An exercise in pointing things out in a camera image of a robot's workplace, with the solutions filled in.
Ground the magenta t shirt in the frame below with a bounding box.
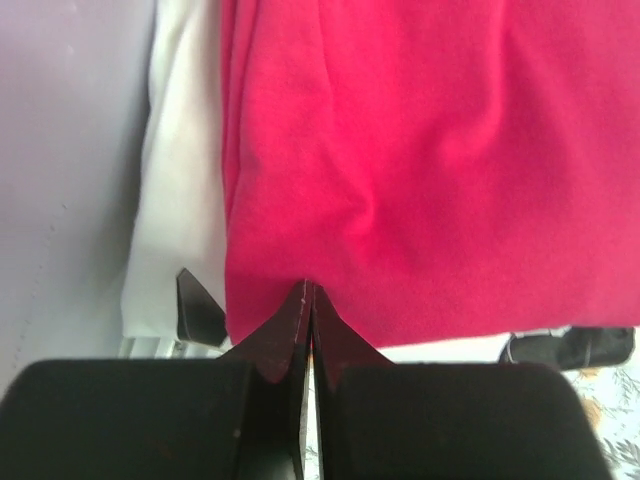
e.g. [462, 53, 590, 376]
[220, 1, 639, 346]

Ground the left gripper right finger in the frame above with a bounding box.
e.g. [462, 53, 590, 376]
[311, 287, 610, 479]

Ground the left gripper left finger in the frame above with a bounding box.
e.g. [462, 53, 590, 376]
[1, 281, 311, 479]

